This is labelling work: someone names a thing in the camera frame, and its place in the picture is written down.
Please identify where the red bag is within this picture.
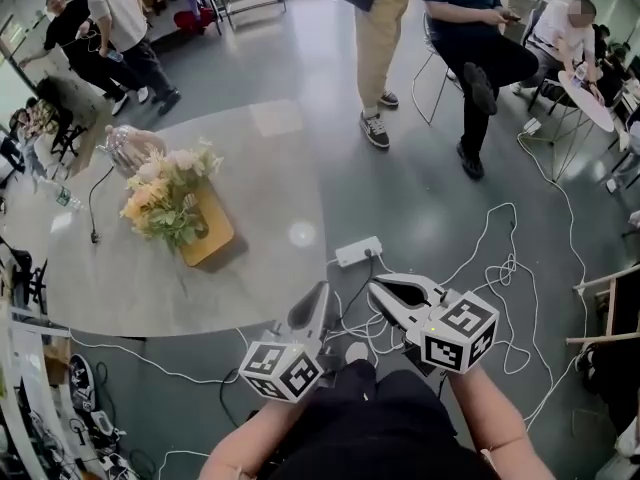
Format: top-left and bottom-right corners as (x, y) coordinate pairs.
(173, 10), (215, 37)

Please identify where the white power strip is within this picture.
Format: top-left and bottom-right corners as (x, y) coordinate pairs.
(334, 236), (385, 268)

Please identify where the black device with printed tags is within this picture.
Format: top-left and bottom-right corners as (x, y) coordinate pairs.
(67, 353), (97, 413)

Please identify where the person's right forearm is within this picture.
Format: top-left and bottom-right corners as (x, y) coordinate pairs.
(446, 365), (554, 480)

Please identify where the light wooden frame chair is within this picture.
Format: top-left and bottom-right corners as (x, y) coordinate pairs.
(564, 262), (640, 347)

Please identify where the steel kettle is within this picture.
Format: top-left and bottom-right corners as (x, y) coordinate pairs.
(97, 123), (167, 180)

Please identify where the person's left forearm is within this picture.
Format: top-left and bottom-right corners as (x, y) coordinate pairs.
(199, 395), (311, 480)

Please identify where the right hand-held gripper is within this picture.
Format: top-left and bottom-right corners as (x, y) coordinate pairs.
(367, 273), (500, 377)

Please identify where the pastel artificial flower bouquet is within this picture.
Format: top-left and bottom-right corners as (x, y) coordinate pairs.
(119, 137), (225, 255)

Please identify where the black floor cable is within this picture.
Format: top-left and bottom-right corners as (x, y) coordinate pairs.
(339, 250), (377, 319)

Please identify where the round white side table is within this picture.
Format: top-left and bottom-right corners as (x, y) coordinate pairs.
(549, 69), (617, 182)

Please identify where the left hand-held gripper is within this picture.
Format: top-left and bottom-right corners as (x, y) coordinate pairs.
(238, 281), (342, 403)

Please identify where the white floor cable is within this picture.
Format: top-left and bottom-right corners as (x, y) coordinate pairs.
(517, 132), (591, 434)
(449, 201), (556, 377)
(69, 330), (241, 385)

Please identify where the black office chair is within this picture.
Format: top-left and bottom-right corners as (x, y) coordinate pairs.
(0, 237), (50, 314)

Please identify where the person's left white shoe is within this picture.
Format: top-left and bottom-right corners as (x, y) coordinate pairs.
(344, 341), (370, 367)

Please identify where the long white desk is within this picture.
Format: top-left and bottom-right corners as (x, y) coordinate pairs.
(0, 307), (71, 480)

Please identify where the clear plastic water bottle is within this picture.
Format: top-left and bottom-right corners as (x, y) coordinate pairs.
(37, 177), (85, 213)

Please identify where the person's black clothing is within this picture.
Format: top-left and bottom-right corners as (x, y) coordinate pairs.
(269, 359), (501, 480)

